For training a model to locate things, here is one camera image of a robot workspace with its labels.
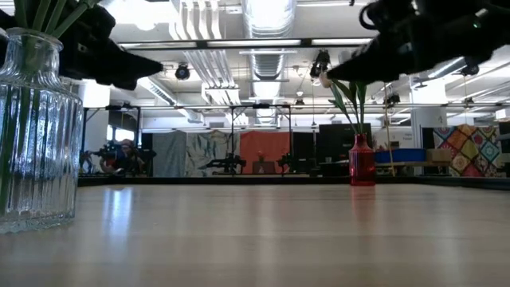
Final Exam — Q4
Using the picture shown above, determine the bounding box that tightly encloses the orange backdrop panel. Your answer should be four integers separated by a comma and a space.
238, 131, 292, 175

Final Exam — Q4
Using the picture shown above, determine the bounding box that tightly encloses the gray tarp backdrop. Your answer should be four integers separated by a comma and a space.
152, 130, 241, 179

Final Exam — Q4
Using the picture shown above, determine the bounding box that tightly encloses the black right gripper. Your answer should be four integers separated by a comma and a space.
326, 0, 483, 85

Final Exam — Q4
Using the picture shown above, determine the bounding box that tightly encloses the black overhead light bar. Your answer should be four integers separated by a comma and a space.
118, 37, 375, 51

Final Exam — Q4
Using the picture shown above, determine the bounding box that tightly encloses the red ribbed glass vase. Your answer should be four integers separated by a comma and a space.
348, 133, 377, 187

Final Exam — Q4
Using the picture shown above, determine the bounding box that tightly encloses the peach artificial tulip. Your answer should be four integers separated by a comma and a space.
320, 71, 364, 136

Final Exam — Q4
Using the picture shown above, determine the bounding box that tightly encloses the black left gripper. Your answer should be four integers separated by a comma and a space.
58, 3, 165, 92

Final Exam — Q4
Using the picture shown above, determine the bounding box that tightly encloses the brown cardboard box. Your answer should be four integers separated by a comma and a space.
426, 148, 454, 163

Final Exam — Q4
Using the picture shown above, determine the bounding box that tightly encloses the person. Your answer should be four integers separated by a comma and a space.
98, 138, 147, 175

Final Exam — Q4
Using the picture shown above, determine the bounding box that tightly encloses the cream artificial tulip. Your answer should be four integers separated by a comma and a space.
357, 81, 370, 136

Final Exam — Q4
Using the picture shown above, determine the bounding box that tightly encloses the wooden top workbench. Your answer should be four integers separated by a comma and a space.
374, 160, 454, 178

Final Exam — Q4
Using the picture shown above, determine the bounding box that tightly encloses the black aluminium rig frame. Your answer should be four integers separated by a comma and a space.
77, 175, 510, 191

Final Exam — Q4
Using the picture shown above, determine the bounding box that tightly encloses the blue plastic bin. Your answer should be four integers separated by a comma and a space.
374, 148, 428, 164

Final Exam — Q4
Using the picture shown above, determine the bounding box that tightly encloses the colourful patchwork quilt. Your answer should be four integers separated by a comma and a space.
432, 124, 504, 178

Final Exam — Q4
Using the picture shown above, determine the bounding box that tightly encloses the clear ribbed glass vase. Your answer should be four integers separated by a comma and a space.
0, 26, 84, 235

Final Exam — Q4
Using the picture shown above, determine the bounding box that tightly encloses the white artificial tulip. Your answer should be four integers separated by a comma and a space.
348, 81, 362, 136

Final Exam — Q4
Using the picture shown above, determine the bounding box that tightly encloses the black backdrop panel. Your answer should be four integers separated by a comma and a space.
317, 123, 373, 176

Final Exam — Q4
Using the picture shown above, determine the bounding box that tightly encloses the silver ventilation duct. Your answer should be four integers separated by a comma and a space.
241, 0, 299, 125

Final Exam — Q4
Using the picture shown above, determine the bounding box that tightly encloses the purple artificial tulip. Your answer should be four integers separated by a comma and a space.
43, 0, 69, 35

